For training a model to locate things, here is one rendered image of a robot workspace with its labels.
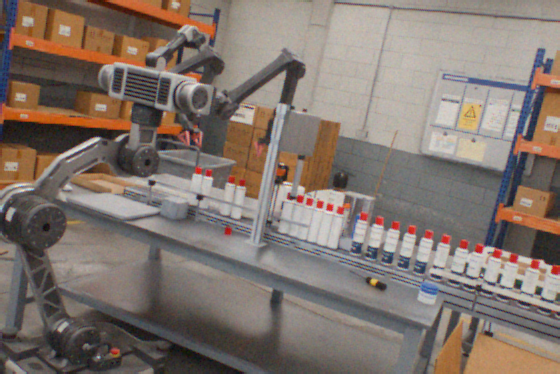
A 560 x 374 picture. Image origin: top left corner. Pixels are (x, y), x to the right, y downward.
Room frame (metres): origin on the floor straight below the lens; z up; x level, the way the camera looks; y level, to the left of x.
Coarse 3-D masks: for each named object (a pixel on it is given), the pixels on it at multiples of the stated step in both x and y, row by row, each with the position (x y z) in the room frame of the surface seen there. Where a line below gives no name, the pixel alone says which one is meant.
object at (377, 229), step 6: (378, 216) 2.47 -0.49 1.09; (378, 222) 2.45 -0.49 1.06; (372, 228) 2.46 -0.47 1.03; (378, 228) 2.44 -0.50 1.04; (372, 234) 2.45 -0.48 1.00; (378, 234) 2.44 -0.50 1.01; (372, 240) 2.45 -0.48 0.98; (378, 240) 2.45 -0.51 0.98; (372, 246) 2.45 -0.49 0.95; (378, 246) 2.45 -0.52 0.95; (366, 252) 2.47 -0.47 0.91; (372, 252) 2.44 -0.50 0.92; (366, 258) 2.45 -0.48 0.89; (372, 258) 2.44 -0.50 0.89
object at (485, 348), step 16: (480, 336) 1.16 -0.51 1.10; (448, 352) 0.95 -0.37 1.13; (480, 352) 1.12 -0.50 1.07; (496, 352) 1.12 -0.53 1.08; (512, 352) 1.11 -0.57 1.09; (528, 352) 1.11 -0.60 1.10; (448, 368) 0.97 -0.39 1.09; (480, 368) 1.09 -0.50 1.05; (496, 368) 1.08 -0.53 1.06; (512, 368) 1.08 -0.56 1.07; (528, 368) 1.08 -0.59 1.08; (544, 368) 1.08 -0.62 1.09
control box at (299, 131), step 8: (288, 112) 2.49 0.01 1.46; (296, 112) 2.49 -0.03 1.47; (288, 120) 2.48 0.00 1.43; (296, 120) 2.50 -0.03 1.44; (304, 120) 2.52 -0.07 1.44; (312, 120) 2.54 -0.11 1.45; (320, 120) 2.57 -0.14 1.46; (288, 128) 2.48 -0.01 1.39; (296, 128) 2.50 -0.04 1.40; (304, 128) 2.52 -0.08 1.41; (312, 128) 2.55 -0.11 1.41; (288, 136) 2.48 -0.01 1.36; (296, 136) 2.51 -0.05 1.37; (304, 136) 2.53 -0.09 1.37; (312, 136) 2.55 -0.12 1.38; (280, 144) 2.50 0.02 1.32; (288, 144) 2.49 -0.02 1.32; (296, 144) 2.51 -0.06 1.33; (304, 144) 2.53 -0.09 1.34; (312, 144) 2.56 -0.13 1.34; (288, 152) 2.49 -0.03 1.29; (296, 152) 2.52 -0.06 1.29; (304, 152) 2.54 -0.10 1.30; (312, 152) 2.56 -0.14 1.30
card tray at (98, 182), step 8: (80, 176) 3.07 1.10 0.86; (88, 176) 3.13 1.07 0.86; (96, 176) 3.19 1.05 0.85; (104, 176) 3.22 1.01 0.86; (112, 176) 3.20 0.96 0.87; (80, 184) 2.96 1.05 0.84; (88, 184) 2.94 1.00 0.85; (96, 184) 2.92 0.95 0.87; (104, 184) 3.11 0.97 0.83; (112, 184) 3.15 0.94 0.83; (120, 184) 3.18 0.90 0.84; (128, 184) 3.15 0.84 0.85; (136, 184) 3.13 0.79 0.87; (104, 192) 2.90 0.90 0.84; (112, 192) 2.94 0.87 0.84; (120, 192) 2.99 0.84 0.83
